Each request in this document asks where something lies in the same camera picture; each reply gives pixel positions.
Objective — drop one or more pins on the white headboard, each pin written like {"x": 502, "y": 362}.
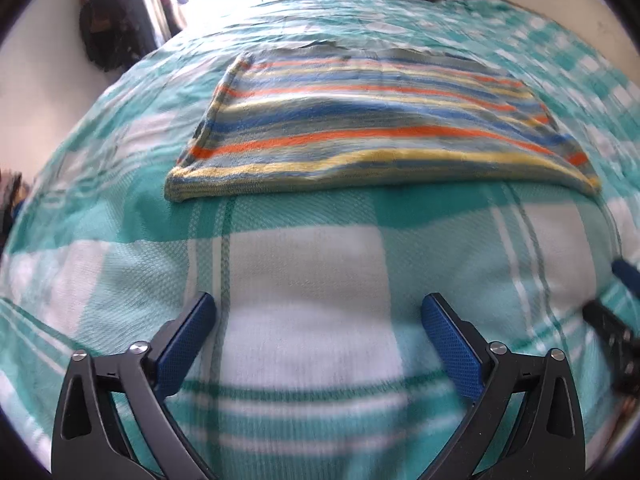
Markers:
{"x": 575, "y": 15}

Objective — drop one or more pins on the pile of folded clothes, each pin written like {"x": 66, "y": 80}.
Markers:
{"x": 10, "y": 200}

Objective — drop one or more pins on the dark hanging clothes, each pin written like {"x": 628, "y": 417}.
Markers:
{"x": 112, "y": 25}

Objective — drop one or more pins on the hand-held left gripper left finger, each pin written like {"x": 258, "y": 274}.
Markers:
{"x": 181, "y": 350}

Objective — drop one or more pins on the teal checked bed sheet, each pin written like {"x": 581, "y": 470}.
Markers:
{"x": 310, "y": 280}

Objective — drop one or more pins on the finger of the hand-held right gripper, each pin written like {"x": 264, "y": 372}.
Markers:
{"x": 612, "y": 330}
{"x": 629, "y": 277}

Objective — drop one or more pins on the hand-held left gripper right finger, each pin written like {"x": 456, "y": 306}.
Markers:
{"x": 455, "y": 350}

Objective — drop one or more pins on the striped knit t-shirt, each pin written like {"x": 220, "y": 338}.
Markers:
{"x": 380, "y": 125}

